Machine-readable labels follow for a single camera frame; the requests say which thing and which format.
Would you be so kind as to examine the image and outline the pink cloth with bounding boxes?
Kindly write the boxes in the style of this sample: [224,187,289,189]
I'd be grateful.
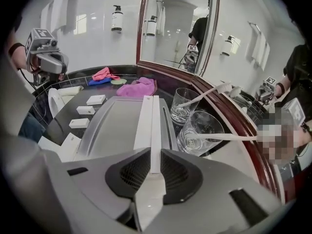
[92,67,120,81]

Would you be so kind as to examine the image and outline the black cable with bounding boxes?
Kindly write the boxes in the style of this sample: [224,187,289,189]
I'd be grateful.
[20,68,38,90]

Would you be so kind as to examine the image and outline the angled side wall mirror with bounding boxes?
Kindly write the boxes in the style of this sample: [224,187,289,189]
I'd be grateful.
[136,0,215,77]

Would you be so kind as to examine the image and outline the black forearm band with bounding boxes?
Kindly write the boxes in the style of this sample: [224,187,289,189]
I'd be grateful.
[8,42,25,56]

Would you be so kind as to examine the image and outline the purple towel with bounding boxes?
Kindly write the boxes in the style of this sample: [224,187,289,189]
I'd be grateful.
[116,77,158,98]

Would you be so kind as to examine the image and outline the large wall mirror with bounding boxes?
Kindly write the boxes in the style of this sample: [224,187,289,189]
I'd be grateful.
[195,0,312,204]

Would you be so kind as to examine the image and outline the white toothbrush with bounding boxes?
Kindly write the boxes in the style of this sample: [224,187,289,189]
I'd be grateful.
[175,81,233,108]
[185,132,263,142]

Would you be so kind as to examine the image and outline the clear drinking glass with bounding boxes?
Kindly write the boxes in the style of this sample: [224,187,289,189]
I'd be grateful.
[170,87,202,126]
[176,110,225,157]

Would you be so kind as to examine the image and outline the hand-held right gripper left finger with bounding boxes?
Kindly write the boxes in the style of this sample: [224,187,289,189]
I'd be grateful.
[0,55,152,234]

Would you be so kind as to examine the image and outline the white toilet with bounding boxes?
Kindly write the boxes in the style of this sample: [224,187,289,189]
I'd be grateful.
[48,85,85,118]

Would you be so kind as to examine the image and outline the clear acrylic tray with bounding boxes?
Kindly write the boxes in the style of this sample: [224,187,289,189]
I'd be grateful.
[77,95,179,162]

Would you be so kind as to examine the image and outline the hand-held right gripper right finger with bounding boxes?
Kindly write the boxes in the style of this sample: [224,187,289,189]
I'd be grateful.
[140,148,295,234]

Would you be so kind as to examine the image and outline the person's blue jeans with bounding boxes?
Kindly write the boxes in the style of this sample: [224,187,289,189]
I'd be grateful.
[18,113,47,144]

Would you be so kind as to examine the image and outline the blue cloth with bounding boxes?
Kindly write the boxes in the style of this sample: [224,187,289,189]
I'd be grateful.
[88,78,111,86]

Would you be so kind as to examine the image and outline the white bottle with black cap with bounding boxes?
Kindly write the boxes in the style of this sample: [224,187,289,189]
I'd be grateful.
[111,4,123,33]

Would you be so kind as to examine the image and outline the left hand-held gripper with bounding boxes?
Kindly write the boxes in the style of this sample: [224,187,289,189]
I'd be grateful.
[25,27,70,87]

